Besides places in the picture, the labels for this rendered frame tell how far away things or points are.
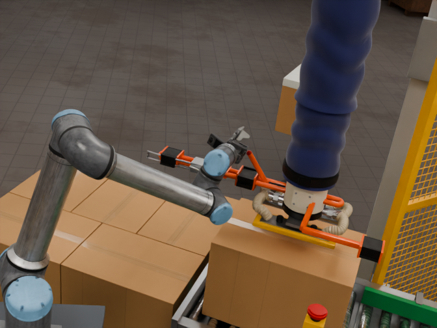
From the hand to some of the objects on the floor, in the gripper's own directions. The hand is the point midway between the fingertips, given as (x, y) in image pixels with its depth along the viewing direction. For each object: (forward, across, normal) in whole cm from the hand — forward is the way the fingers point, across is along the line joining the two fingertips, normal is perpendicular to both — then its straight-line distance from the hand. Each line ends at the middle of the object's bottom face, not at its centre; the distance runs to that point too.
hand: (235, 141), depth 254 cm
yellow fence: (+91, -85, -125) cm, 176 cm away
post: (-26, -122, -85) cm, 151 cm away
